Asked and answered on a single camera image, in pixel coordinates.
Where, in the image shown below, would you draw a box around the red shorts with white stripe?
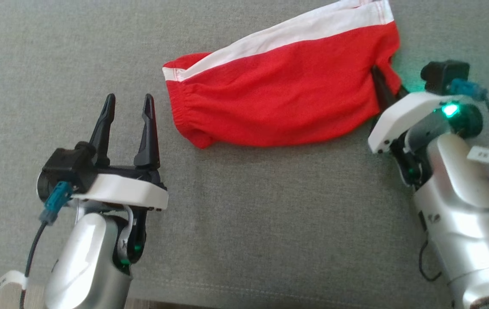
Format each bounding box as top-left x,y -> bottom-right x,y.
162,0 -> 401,149

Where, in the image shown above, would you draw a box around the black cable with teal plug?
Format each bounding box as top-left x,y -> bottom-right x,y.
448,78 -> 489,181
18,181 -> 73,309

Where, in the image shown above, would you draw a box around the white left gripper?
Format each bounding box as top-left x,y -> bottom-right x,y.
72,93 -> 169,264

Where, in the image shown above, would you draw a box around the thin black looped cable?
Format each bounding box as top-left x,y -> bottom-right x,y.
418,240 -> 442,282

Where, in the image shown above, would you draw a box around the white cable tag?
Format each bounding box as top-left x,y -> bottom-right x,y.
0,270 -> 28,290
467,145 -> 489,164

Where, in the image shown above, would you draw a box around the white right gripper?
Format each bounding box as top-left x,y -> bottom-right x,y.
368,65 -> 451,188

